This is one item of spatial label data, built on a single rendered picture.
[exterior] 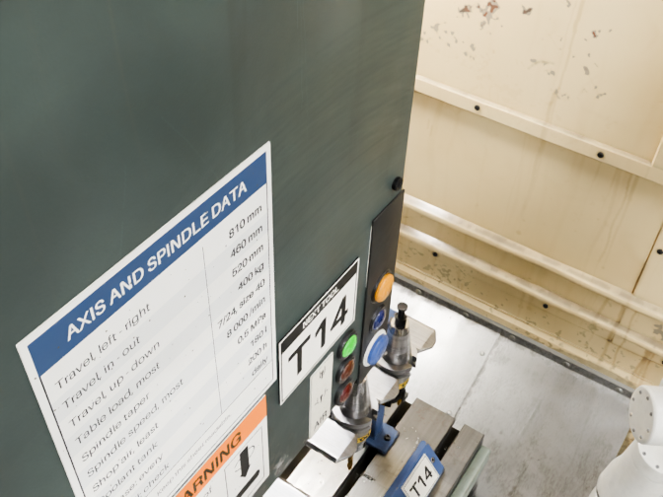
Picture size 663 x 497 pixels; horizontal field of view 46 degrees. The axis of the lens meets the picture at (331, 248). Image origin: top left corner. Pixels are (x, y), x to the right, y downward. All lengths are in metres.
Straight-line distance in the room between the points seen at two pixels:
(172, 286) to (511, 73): 1.02
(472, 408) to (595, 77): 0.72
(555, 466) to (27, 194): 1.43
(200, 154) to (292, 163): 0.09
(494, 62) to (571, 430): 0.74
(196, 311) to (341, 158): 0.14
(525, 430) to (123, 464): 1.28
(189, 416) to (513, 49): 0.98
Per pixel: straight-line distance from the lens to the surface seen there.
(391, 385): 1.13
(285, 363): 0.55
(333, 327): 0.59
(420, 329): 1.20
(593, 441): 1.66
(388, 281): 0.64
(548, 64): 1.31
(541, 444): 1.65
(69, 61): 0.29
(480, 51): 1.35
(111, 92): 0.30
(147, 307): 0.38
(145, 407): 0.42
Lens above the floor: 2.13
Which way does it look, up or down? 44 degrees down
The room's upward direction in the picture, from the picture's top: 3 degrees clockwise
